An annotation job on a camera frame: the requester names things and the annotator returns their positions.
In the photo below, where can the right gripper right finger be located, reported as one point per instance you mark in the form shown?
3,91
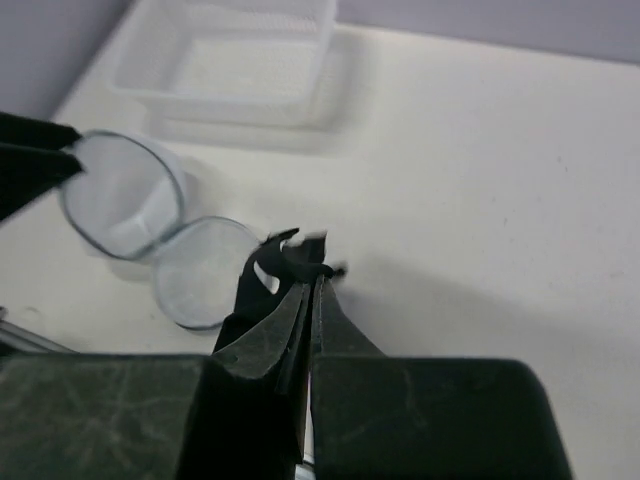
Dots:
332,332

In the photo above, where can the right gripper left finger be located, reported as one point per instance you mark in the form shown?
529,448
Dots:
272,357

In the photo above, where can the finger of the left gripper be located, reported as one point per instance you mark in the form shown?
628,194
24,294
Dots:
28,173
29,132

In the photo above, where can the black bra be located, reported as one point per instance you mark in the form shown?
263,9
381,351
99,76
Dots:
269,273

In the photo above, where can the white mesh laundry bag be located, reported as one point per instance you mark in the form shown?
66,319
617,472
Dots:
130,203

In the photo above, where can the white plastic basket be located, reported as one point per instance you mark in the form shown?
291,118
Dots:
261,74

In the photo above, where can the aluminium rail frame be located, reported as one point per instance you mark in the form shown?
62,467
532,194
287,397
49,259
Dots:
15,339

